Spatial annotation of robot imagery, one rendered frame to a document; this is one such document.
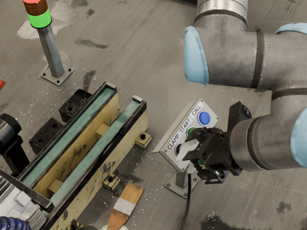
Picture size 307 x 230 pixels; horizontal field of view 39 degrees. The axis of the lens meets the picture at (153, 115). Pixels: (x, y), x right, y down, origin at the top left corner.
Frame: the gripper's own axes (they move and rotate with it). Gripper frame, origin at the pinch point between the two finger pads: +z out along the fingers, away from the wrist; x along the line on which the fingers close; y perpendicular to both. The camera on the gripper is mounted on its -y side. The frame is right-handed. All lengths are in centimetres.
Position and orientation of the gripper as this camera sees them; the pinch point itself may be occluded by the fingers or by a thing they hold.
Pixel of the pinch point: (186, 149)
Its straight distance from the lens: 93.9
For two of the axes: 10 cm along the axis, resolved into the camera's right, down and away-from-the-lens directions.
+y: -5.4, 6.9, -4.8
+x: 6.6, 7.0, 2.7
